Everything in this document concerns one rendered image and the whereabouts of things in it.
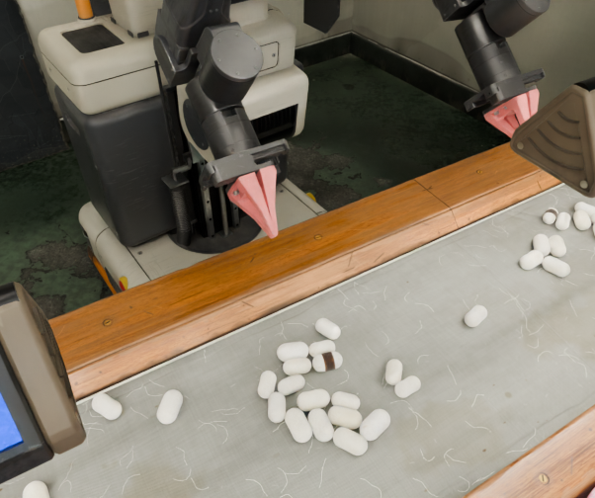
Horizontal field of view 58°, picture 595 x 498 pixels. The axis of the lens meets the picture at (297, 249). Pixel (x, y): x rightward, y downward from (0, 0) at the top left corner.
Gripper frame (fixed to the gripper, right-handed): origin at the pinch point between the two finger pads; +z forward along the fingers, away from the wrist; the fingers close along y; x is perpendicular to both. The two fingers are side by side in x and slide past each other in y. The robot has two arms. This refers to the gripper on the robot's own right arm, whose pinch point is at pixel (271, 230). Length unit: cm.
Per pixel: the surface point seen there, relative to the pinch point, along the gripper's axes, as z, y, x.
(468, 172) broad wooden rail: 1.2, 39.6, 11.0
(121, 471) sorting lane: 17.3, -24.6, 1.5
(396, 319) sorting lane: 16.2, 11.6, 2.4
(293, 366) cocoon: 15.4, -3.9, 0.8
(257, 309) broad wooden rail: 7.9, -3.3, 7.7
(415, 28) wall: -86, 162, 142
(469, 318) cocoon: 19.4, 18.5, -2.2
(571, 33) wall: -39, 169, 78
